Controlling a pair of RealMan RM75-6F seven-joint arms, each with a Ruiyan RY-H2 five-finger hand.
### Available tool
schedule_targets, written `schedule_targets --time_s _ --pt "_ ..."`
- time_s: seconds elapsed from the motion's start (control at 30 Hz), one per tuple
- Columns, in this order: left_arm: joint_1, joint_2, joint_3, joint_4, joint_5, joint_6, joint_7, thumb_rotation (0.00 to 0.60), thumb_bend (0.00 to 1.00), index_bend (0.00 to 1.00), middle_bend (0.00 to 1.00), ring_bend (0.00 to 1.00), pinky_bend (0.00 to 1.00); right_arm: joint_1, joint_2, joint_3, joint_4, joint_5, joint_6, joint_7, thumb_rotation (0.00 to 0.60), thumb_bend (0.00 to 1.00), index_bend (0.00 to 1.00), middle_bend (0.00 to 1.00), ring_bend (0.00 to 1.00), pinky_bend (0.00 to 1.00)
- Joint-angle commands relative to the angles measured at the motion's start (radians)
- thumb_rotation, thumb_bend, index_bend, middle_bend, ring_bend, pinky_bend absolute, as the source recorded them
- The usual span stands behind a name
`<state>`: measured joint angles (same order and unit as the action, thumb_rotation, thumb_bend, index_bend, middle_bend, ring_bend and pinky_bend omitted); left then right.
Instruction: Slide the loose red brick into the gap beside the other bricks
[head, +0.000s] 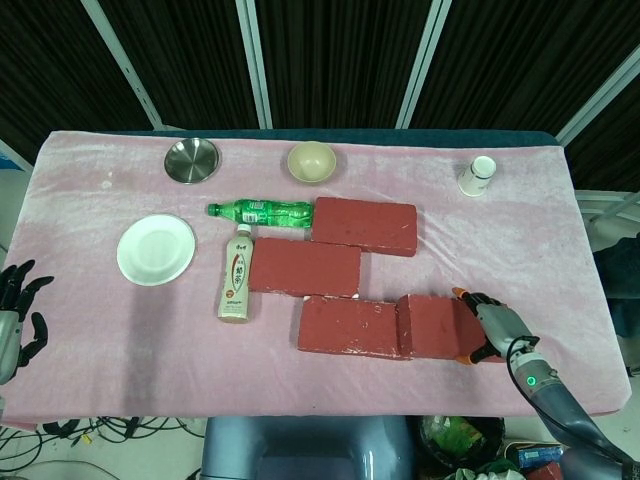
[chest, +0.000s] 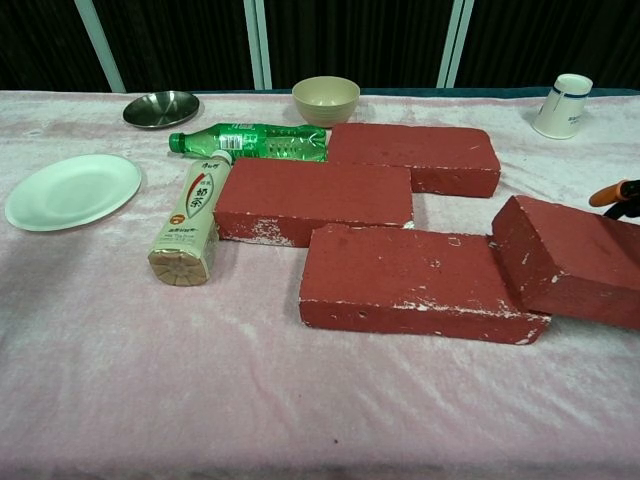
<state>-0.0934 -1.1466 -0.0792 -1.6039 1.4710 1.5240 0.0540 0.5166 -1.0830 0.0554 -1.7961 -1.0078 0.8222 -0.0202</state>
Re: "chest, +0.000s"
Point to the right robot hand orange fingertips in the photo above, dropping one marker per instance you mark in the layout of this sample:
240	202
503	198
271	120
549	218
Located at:
622	197

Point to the red brick with few chips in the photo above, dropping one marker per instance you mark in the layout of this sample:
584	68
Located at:
570	245

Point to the red brick mostly clean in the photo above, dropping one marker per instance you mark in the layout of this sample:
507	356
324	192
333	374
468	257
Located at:
415	145

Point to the red brick front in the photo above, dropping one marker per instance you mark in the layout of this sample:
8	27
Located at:
410	272

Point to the red brick white-scuffed corner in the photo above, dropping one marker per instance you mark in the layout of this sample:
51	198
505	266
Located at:
315	195

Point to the white paper cup blue print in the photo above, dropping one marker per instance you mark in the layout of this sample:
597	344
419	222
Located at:
562	107

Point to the beige bowl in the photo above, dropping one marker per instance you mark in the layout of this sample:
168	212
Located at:
326	102

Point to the green plastic bottle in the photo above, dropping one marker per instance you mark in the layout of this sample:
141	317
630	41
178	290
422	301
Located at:
250	142

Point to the beige milk tea bottle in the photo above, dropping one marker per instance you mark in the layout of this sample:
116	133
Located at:
192	215

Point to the pink velvet tablecloth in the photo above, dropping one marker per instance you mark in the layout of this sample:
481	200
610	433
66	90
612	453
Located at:
200	375

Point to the stainless steel dish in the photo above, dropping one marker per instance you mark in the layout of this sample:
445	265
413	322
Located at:
161	108

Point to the white paper plate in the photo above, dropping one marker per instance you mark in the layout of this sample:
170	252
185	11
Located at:
72	192

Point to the white double frame post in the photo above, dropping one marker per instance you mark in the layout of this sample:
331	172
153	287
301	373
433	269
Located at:
258	45

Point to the slanted white frame post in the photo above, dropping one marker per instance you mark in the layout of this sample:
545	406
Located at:
100	47

